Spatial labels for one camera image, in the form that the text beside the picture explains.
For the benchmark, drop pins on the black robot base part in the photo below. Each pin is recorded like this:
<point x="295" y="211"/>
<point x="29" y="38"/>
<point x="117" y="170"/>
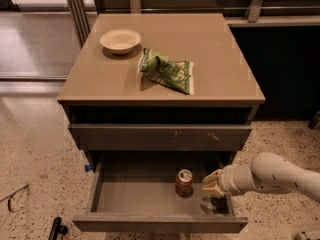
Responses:
<point x="57" y="228"/>

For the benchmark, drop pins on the red coke can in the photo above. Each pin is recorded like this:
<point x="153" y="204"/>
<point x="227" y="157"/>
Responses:
<point x="183" y="185"/>

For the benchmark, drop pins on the green chip bag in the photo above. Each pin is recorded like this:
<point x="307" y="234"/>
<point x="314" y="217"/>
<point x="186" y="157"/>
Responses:
<point x="177" y="75"/>

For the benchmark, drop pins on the open middle drawer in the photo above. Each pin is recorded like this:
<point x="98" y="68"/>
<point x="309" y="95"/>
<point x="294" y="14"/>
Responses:
<point x="135" y="192"/>

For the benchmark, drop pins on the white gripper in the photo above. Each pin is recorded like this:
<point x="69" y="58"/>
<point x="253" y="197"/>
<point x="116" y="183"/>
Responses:
<point x="227" y="181"/>

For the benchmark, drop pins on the closed top drawer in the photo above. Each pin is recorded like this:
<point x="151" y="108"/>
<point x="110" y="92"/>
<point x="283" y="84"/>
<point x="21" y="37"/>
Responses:
<point x="159" y="137"/>

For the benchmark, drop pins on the white bowl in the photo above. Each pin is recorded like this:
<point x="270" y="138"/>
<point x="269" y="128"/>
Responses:
<point x="120" y="41"/>

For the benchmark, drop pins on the grey drawer cabinet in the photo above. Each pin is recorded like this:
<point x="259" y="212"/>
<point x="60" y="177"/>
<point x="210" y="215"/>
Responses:
<point x="103" y="88"/>

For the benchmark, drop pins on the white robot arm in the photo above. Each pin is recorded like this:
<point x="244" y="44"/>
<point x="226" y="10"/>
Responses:
<point x="266" y="173"/>

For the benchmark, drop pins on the metal rod on floor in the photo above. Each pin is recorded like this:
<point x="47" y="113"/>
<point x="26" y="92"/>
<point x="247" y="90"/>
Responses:
<point x="9" y="198"/>

